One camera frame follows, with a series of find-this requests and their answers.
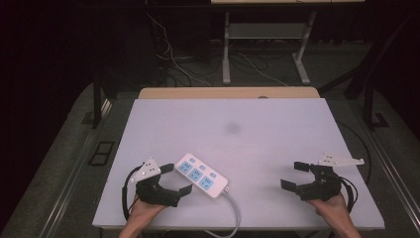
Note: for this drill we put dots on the thin black stand post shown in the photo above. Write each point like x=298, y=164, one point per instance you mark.
x=96, y=102

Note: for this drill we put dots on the grey metal stand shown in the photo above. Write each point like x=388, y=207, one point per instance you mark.
x=226, y=66

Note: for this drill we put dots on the person's right hand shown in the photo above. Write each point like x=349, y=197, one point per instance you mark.
x=332, y=210

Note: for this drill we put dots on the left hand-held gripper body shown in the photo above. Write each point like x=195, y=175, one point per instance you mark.
x=155, y=193

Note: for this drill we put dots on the black stand with foot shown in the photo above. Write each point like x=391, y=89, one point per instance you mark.
x=369, y=105

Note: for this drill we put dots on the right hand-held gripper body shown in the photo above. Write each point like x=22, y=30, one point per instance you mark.
x=325, y=185

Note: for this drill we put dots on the person's left hand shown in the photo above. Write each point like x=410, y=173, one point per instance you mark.
x=145, y=211

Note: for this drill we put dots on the black floor frame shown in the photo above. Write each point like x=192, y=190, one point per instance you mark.
x=100, y=153

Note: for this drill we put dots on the white power strip blue sockets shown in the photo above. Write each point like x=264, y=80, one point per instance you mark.
x=201, y=175

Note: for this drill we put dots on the wooden table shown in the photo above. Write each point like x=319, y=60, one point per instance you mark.
x=228, y=93

